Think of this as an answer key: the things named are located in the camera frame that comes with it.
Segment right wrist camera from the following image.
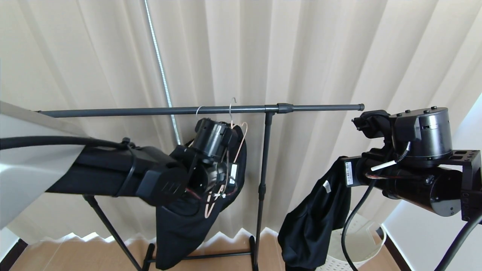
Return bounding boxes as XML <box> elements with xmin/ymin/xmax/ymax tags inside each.
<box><xmin>351</xmin><ymin>110</ymin><xmax>394</xmax><ymax>151</ymax></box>

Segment black garment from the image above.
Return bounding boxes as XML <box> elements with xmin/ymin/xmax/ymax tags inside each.
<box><xmin>278</xmin><ymin>156</ymin><xmax>352</xmax><ymax>271</ymax></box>

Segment black clothes rack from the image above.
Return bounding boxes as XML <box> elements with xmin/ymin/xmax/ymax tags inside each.
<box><xmin>38</xmin><ymin>103</ymin><xmax>365</xmax><ymax>271</ymax></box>

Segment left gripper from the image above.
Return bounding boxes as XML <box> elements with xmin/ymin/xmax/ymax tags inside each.
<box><xmin>190</xmin><ymin>164</ymin><xmax>241</xmax><ymax>196</ymax></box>

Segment beige curtain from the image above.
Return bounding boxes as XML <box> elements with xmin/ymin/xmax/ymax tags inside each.
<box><xmin>0</xmin><ymin>0</ymin><xmax>482</xmax><ymax>245</ymax></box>

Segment pink clothes hanger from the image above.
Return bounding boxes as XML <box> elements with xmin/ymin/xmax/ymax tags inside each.
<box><xmin>203</xmin><ymin>97</ymin><xmax>249</xmax><ymax>219</ymax></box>
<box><xmin>188</xmin><ymin>106</ymin><xmax>207</xmax><ymax>147</ymax></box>

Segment black shorts with white cord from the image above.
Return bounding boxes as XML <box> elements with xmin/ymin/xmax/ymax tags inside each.
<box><xmin>155</xmin><ymin>124</ymin><xmax>248</xmax><ymax>271</ymax></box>

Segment white laundry basket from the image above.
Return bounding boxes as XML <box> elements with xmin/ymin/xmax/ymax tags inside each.
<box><xmin>323</xmin><ymin>213</ymin><xmax>387</xmax><ymax>270</ymax></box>

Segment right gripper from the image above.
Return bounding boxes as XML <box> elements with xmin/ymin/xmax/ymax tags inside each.
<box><xmin>342</xmin><ymin>156</ymin><xmax>464</xmax><ymax>217</ymax></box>

